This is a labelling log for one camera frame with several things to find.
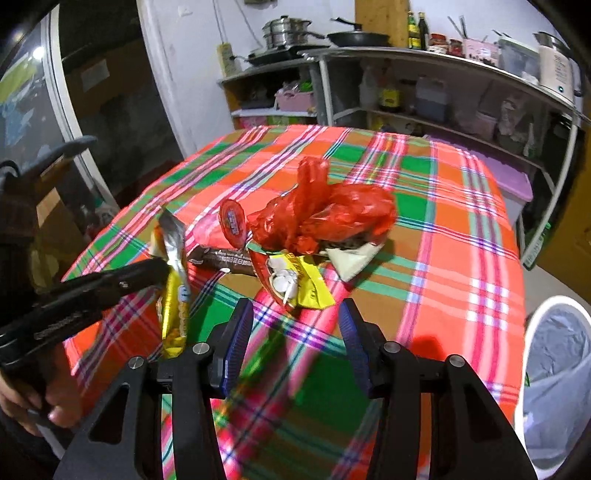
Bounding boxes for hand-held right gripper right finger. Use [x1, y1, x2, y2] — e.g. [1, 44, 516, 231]
[338, 298, 539, 480]

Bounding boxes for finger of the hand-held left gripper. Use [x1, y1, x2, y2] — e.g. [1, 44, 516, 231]
[32, 257, 171, 325]

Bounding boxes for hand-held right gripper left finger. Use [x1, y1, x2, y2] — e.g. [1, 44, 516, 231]
[54, 298, 256, 480]

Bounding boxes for yellow snack packet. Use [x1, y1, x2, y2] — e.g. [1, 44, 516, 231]
[265, 251, 336, 310]

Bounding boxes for yellow silver-lined wrapper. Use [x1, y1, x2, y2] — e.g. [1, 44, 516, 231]
[150, 207, 192, 360]

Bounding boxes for white triangular paper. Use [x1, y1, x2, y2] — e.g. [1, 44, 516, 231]
[324, 240, 382, 282]

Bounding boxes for brown chocolate bar wrapper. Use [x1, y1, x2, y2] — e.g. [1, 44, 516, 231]
[185, 246, 259, 278]

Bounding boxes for red plastic bag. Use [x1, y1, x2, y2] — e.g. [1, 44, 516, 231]
[247, 156, 398, 254]

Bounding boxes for white ring bin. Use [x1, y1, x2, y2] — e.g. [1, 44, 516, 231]
[521, 295, 591, 472]

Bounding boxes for white trash bin with liner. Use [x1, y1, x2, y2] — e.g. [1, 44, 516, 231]
[526, 307, 591, 462]

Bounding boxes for person's left hand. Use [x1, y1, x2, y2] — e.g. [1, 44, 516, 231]
[0, 344, 84, 430]

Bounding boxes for plaid tablecloth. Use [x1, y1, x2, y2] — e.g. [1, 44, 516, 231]
[62, 124, 527, 480]

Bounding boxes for glass sliding door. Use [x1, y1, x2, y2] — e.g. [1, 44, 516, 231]
[0, 0, 185, 241]

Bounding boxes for purple-lidded storage box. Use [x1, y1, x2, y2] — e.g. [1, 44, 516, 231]
[425, 134, 534, 227]

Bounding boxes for yellow-labelled shelf bottle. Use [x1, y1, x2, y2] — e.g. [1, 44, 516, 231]
[379, 83, 402, 114]

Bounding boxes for pink plastic basket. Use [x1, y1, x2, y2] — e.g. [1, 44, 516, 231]
[274, 88, 317, 112]

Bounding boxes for yellowed power strip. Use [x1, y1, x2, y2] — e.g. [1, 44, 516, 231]
[217, 42, 241, 78]

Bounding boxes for pink plastic cup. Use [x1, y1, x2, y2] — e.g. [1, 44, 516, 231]
[475, 111, 498, 139]

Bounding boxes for plastic jug dark liquid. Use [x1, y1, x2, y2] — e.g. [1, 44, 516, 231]
[414, 78, 451, 118]

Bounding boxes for low wooden shelf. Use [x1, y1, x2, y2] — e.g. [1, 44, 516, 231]
[218, 60, 324, 130]

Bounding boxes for crumpled plastic bag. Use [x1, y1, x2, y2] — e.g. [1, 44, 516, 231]
[501, 97, 536, 139]

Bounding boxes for black induction cooker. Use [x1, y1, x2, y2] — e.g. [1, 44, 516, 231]
[247, 44, 331, 65]

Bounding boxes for grey metal shelf rack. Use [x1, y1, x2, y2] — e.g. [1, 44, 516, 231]
[302, 46, 580, 268]

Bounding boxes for black frying pan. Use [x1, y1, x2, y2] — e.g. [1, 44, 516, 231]
[327, 17, 392, 48]

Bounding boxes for steel steamer pot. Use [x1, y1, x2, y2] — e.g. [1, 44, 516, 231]
[262, 15, 324, 49]

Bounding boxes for pink utensil holder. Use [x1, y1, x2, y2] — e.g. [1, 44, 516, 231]
[463, 38, 500, 68]

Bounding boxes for wooden cutting board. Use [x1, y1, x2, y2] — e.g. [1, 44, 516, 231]
[355, 0, 411, 48]

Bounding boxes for clear plastic container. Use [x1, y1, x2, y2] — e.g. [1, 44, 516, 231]
[496, 37, 541, 84]

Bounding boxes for dark chopsticks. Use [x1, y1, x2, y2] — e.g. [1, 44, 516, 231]
[447, 15, 469, 41]

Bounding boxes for white electric kettle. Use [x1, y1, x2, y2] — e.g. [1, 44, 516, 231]
[533, 31, 583, 104]

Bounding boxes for white wall cable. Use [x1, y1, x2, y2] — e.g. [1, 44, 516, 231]
[212, 0, 259, 44]

